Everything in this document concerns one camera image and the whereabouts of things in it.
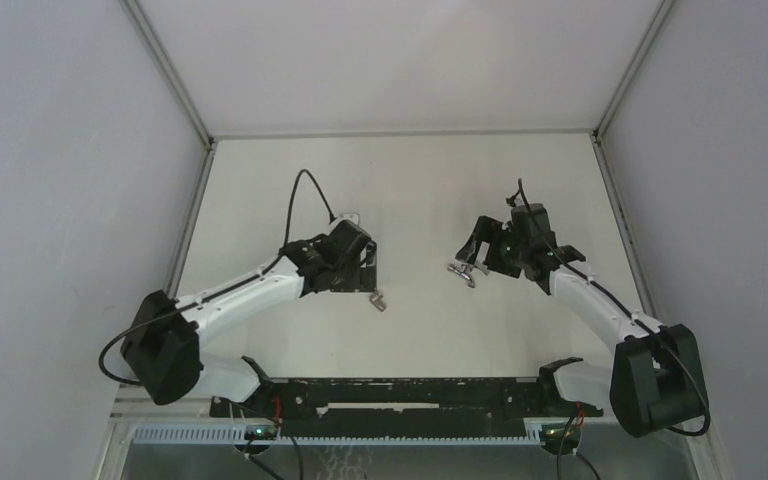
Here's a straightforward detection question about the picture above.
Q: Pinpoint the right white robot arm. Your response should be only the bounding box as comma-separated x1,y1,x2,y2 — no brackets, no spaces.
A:
455,204,712,438

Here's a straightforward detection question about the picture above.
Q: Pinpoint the white slotted cable duct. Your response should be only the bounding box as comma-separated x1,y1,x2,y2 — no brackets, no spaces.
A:
131,423,557,446

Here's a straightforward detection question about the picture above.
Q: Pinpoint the left black camera cable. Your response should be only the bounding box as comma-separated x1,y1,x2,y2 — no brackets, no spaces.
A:
97,168,339,388

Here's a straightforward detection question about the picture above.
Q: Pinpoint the green circuit board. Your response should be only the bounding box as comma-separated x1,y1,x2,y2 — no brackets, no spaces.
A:
540,426,581,443
244,425,280,441

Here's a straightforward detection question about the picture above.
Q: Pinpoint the right green circuit board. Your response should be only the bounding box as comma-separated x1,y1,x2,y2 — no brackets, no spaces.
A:
540,426,581,443

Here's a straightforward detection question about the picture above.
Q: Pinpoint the black camera cable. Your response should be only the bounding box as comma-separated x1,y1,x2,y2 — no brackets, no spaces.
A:
97,168,339,388
516,177,713,439

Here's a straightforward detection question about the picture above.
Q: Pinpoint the steel elbow pipe fitting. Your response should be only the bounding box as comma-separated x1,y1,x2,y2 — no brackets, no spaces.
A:
368,291,387,312

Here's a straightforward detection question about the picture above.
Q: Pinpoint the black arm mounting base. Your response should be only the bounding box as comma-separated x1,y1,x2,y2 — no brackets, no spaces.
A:
209,371,606,437

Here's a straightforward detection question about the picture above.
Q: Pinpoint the right black camera cable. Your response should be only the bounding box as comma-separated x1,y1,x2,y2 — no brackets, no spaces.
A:
516,177,713,439

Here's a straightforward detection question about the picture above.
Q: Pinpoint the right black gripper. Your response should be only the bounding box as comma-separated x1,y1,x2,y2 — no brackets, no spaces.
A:
456,216,529,280

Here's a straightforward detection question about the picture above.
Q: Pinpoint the left green circuit board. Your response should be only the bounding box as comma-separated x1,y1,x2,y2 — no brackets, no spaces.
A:
244,425,280,441

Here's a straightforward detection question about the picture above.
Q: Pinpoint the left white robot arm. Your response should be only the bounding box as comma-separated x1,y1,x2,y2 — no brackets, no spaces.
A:
120,219,377,417

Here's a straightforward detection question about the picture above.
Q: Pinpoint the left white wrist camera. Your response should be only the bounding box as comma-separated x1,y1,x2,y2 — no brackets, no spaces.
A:
335,212,360,225

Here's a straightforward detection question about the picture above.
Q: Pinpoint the aluminium enclosure frame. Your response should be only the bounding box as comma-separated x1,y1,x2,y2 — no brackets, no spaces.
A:
92,0,730,480

